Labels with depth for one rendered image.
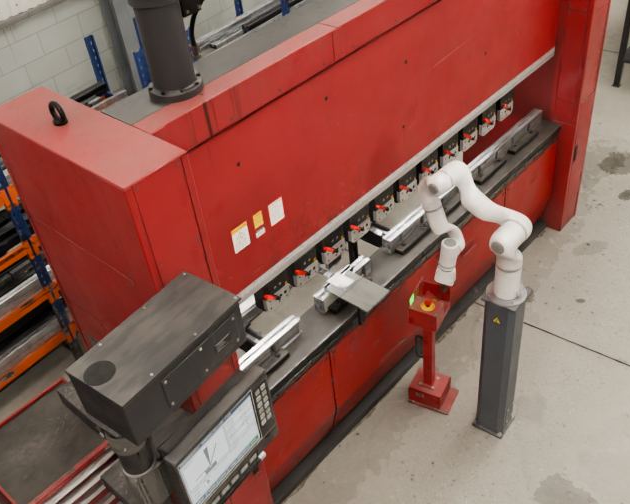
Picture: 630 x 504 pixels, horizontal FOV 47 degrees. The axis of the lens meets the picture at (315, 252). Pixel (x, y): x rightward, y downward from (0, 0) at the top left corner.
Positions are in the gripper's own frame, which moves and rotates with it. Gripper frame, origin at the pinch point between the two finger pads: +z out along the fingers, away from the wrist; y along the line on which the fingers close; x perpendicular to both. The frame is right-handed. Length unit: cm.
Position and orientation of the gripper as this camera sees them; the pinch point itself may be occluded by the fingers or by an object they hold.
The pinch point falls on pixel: (443, 288)
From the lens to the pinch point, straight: 383.4
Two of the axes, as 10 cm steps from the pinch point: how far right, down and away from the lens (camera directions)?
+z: 0.2, 7.4, 6.7
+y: 8.8, 3.0, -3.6
